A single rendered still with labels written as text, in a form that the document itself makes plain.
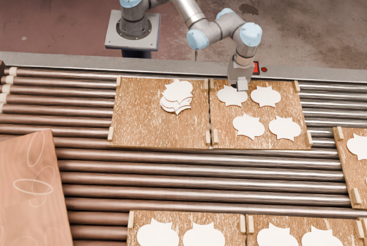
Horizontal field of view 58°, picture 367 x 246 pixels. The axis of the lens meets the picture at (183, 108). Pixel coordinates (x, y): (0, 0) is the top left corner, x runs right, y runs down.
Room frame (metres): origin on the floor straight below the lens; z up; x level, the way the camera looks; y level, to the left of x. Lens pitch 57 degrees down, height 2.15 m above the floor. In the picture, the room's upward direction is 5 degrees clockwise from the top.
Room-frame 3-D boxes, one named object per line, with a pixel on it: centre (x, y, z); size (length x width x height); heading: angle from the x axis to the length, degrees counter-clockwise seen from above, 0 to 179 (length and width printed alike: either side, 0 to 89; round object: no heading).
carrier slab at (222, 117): (0.81, -0.32, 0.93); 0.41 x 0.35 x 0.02; 95
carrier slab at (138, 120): (0.77, 0.09, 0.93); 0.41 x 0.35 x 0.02; 94
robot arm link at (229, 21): (0.95, -0.14, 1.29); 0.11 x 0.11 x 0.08; 38
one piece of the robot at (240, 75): (0.86, -0.21, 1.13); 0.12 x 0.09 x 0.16; 12
